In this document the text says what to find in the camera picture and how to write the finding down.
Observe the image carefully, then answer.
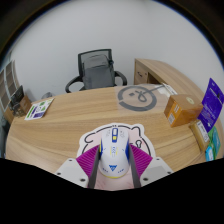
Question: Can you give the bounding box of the black mesh office chair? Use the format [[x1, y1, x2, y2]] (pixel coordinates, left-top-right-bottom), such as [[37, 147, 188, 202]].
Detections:
[[64, 48, 128, 94]]

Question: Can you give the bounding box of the round clear pad grey logo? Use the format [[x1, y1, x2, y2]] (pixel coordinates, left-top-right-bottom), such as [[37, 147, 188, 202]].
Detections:
[[116, 84, 158, 112]]

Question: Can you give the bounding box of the small yellowish box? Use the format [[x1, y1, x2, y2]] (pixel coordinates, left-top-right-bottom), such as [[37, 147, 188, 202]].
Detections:
[[189, 119, 212, 153]]

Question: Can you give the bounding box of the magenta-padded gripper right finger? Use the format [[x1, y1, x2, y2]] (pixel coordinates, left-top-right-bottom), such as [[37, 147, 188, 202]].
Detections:
[[127, 143, 174, 188]]

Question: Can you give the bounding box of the large dark brown carton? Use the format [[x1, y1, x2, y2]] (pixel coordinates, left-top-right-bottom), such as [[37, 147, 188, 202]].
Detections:
[[19, 95, 33, 115]]

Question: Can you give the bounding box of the green and blue printed leaflet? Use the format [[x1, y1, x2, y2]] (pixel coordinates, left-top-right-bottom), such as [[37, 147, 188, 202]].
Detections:
[[24, 97, 55, 121]]

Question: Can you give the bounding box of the wooden shelf unit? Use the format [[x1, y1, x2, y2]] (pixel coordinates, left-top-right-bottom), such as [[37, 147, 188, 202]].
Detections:
[[0, 59, 22, 113]]

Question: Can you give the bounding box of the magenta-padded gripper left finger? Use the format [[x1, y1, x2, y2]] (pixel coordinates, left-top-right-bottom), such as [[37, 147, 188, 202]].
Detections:
[[54, 143, 103, 189]]

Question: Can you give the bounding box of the brown cardboard box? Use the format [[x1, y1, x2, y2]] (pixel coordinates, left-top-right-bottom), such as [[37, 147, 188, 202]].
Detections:
[[163, 93, 204, 128]]

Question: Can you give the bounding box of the black box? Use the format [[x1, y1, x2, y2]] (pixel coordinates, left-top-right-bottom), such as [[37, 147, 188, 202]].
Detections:
[[9, 85, 25, 111]]

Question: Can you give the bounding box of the white blue yellow computer mouse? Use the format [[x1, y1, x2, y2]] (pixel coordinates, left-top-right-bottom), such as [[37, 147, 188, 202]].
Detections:
[[98, 126, 131, 179]]

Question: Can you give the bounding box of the small teal box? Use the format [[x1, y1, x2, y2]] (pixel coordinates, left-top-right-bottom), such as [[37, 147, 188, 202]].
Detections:
[[204, 126, 222, 163]]

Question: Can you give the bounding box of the purple printed card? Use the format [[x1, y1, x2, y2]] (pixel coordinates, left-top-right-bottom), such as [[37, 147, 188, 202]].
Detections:
[[197, 77, 224, 134]]

